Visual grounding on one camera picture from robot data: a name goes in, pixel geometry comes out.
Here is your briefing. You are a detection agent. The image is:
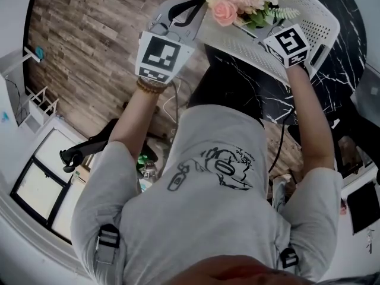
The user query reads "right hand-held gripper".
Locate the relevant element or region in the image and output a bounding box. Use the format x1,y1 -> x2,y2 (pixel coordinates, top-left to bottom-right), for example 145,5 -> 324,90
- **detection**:
236,24 -> 309,68

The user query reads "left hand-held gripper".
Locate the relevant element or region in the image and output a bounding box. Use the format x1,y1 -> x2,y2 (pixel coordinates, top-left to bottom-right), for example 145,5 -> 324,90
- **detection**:
135,0 -> 208,85

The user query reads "white perforated plastic basket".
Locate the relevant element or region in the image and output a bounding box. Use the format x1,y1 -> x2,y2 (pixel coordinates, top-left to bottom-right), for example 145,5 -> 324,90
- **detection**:
194,0 -> 341,87

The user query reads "person's right forearm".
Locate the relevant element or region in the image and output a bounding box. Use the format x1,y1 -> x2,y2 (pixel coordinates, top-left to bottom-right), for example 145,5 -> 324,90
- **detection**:
284,64 -> 339,178

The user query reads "person's left forearm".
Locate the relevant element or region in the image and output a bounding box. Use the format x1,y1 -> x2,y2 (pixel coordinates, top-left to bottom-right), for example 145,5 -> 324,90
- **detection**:
107,80 -> 176,160

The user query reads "round black marble table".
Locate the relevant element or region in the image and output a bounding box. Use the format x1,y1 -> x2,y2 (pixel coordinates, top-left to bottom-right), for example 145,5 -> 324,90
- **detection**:
186,0 -> 369,126

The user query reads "small grey device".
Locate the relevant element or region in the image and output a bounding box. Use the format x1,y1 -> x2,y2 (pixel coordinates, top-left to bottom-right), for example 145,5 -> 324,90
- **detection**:
136,151 -> 160,179

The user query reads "white side table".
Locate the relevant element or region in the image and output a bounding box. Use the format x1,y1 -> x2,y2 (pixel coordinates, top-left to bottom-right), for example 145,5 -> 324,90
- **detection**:
0,46 -> 41,77

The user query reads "person's grey printed shirt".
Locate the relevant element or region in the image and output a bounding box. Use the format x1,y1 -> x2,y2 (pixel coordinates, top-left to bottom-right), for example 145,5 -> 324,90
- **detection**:
70,104 -> 345,285

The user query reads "black monitor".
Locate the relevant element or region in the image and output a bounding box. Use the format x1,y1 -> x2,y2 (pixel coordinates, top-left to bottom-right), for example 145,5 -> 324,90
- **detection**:
346,181 -> 380,236

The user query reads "black framed window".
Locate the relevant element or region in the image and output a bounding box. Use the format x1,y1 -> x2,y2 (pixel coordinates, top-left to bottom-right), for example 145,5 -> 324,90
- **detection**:
9,156 -> 72,245

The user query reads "person's face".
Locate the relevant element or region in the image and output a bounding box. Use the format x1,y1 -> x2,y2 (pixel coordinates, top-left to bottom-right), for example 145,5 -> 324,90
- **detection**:
166,255 -> 315,285

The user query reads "brown bead bracelet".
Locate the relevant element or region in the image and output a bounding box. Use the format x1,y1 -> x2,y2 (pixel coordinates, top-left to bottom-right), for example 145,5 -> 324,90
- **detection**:
135,78 -> 169,95

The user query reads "white cable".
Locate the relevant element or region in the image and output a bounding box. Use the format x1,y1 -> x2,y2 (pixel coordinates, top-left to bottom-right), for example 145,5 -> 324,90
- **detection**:
162,78 -> 181,126

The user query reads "black cable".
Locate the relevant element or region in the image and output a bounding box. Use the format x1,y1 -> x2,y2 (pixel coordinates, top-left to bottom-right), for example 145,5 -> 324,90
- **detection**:
267,119 -> 286,178

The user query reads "white shelf frame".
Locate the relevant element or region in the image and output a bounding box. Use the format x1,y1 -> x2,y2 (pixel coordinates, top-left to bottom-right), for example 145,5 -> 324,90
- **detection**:
25,86 -> 60,130

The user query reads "grey strap black buckle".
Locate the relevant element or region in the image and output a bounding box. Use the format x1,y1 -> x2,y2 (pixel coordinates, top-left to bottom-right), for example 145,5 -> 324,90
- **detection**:
94,223 -> 121,264
280,248 -> 299,269

